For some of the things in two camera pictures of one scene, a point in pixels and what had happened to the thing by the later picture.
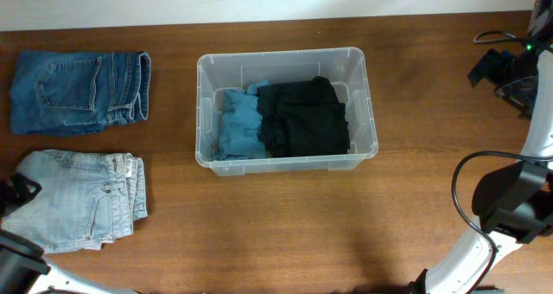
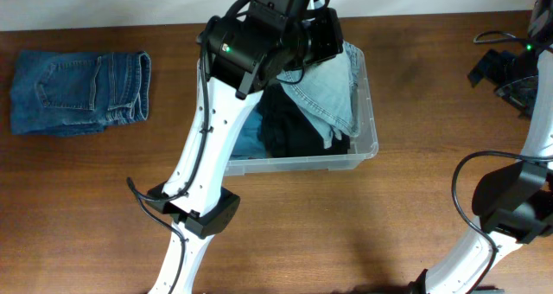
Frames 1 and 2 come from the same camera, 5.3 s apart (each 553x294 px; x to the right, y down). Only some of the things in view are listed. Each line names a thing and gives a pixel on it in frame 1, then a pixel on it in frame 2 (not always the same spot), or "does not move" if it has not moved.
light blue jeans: x=86 y=199 to x=327 y=91
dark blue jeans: x=62 y=92 does not move
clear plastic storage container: x=279 y=111 does not move
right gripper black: x=485 y=67 does not move
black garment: x=302 y=118 does not move
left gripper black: x=19 y=198 to x=327 y=36
